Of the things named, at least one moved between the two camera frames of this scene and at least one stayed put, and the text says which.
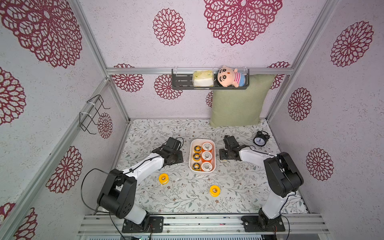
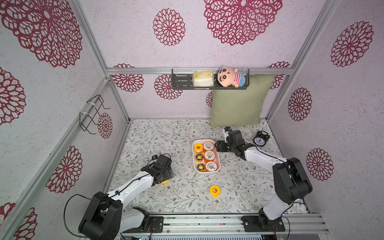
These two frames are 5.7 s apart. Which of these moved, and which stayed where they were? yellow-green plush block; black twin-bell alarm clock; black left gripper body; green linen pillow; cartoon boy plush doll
Moved: black left gripper body
Stayed: black twin-bell alarm clock; green linen pillow; yellow-green plush block; cartoon boy plush doll
